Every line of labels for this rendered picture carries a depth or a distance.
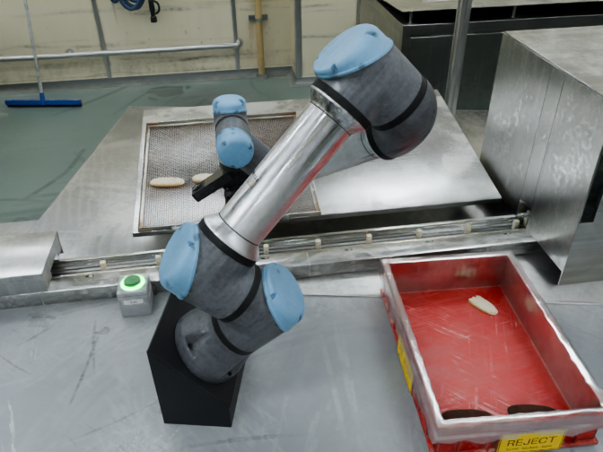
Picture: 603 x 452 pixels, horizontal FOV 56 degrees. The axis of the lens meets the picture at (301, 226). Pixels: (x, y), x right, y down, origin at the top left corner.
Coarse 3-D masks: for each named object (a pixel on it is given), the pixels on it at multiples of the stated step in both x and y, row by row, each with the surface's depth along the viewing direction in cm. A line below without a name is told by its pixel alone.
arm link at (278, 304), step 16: (256, 272) 96; (272, 272) 97; (288, 272) 102; (256, 288) 95; (272, 288) 95; (288, 288) 99; (256, 304) 95; (272, 304) 95; (288, 304) 97; (304, 304) 102; (224, 320) 96; (240, 320) 95; (256, 320) 96; (272, 320) 96; (288, 320) 96; (240, 336) 99; (256, 336) 99; (272, 336) 100
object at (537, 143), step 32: (512, 32) 155; (544, 32) 155; (576, 32) 154; (512, 64) 153; (544, 64) 138; (576, 64) 134; (512, 96) 155; (544, 96) 140; (576, 96) 127; (512, 128) 157; (544, 128) 141; (576, 128) 128; (480, 160) 179; (512, 160) 158; (544, 160) 142; (576, 160) 129; (512, 192) 160; (544, 192) 144; (576, 192) 130; (544, 224) 145; (576, 224) 131; (576, 256) 137
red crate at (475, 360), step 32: (480, 288) 141; (416, 320) 132; (448, 320) 132; (480, 320) 131; (512, 320) 131; (448, 352) 123; (480, 352) 123; (512, 352) 123; (448, 384) 116; (480, 384) 116; (512, 384) 116; (544, 384) 116; (448, 448) 102; (480, 448) 103
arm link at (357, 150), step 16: (432, 96) 91; (416, 112) 90; (432, 112) 92; (368, 128) 99; (400, 128) 91; (416, 128) 92; (352, 144) 104; (368, 144) 100; (384, 144) 97; (400, 144) 95; (416, 144) 96; (336, 160) 108; (352, 160) 106; (368, 160) 105; (384, 160) 102; (320, 176) 115
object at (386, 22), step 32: (384, 0) 311; (416, 0) 309; (480, 0) 304; (512, 0) 301; (544, 0) 299; (576, 0) 297; (384, 32) 323; (416, 32) 292; (448, 32) 294; (480, 32) 299; (416, 64) 301; (448, 64) 304; (480, 64) 306; (480, 96) 317
